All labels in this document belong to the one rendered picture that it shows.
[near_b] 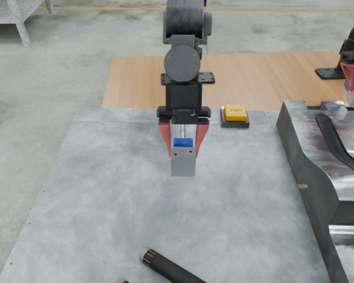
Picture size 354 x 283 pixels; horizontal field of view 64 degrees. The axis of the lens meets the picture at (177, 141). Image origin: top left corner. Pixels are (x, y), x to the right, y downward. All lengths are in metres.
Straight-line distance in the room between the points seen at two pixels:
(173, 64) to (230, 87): 0.62
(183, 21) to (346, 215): 0.46
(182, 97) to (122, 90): 0.61
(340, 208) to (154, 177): 0.41
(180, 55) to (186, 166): 0.23
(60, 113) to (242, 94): 1.67
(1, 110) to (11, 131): 0.31
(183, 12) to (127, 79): 0.61
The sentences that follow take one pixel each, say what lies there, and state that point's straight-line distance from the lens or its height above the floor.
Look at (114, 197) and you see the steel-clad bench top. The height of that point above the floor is 0.80.
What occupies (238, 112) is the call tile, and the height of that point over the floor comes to 0.84.
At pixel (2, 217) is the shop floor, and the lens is 1.86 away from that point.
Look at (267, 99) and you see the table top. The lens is 1.03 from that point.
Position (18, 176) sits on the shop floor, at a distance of 2.02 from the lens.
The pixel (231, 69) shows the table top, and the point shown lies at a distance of 1.17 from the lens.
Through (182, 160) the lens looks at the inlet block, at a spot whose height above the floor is 0.95.
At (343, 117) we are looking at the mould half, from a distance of 0.87.
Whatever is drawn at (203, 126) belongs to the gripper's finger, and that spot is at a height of 1.01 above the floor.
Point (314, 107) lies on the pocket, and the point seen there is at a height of 0.87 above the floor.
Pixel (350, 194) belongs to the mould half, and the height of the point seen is 0.93.
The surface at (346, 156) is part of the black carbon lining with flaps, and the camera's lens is 0.76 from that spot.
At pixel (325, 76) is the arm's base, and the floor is 0.81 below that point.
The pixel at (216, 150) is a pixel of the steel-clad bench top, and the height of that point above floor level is 0.80.
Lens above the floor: 1.36
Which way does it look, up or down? 43 degrees down
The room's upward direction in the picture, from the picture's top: straight up
